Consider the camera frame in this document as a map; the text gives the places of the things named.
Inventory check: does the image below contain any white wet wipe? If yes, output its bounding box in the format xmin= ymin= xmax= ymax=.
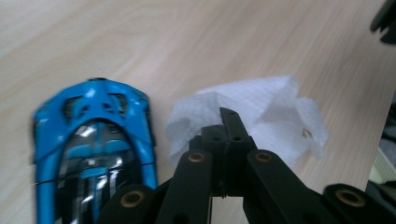
xmin=164 ymin=74 xmax=329 ymax=169

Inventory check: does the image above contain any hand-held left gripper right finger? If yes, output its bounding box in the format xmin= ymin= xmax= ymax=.
xmin=219 ymin=107 xmax=339 ymax=224

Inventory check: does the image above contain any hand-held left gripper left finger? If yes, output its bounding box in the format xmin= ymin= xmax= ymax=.
xmin=163 ymin=124 xmax=228 ymax=224

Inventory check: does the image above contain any blue toy car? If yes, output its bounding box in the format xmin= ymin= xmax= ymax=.
xmin=31 ymin=77 xmax=158 ymax=224

